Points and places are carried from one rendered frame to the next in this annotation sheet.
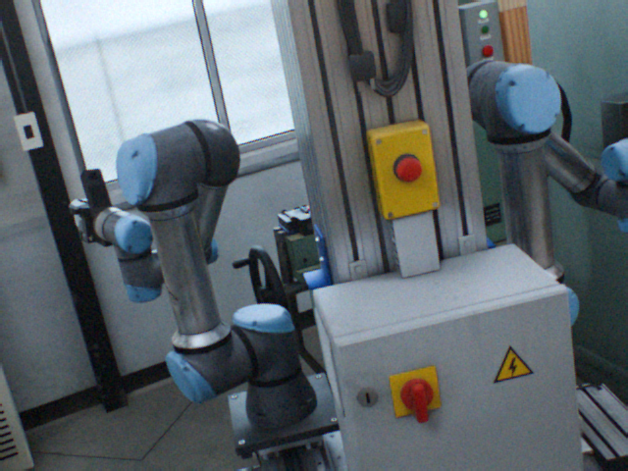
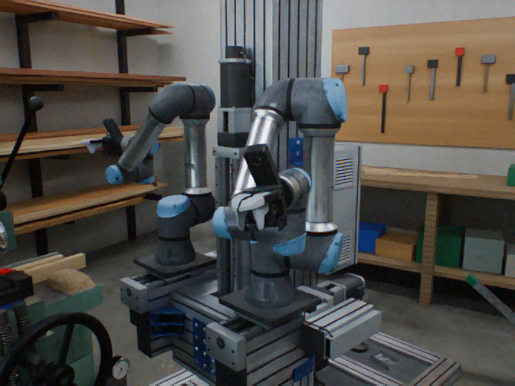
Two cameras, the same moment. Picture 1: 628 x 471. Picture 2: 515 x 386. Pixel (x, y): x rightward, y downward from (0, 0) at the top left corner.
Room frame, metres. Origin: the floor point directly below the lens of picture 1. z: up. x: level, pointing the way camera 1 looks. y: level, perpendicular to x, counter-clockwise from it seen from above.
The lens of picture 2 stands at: (2.58, 1.17, 1.42)
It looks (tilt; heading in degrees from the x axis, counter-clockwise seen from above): 11 degrees down; 231
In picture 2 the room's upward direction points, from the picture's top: straight up
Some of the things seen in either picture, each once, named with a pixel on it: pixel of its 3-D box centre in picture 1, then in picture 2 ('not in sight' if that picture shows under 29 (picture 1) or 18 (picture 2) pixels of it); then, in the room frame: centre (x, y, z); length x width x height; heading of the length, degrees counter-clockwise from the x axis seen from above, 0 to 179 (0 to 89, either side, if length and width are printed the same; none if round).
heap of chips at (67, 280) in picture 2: not in sight; (68, 276); (2.19, -0.15, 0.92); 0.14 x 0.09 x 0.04; 107
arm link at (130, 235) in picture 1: (129, 234); (290, 187); (1.85, 0.38, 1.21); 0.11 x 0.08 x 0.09; 31
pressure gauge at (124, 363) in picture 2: not in sight; (117, 369); (2.11, -0.05, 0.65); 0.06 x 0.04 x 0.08; 17
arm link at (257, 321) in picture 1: (263, 340); (272, 245); (1.69, 0.14, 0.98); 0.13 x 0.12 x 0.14; 121
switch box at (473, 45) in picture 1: (479, 34); not in sight; (2.37, -0.52, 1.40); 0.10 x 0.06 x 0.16; 107
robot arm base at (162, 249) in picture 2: not in sight; (174, 246); (1.74, -0.36, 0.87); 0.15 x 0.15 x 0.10
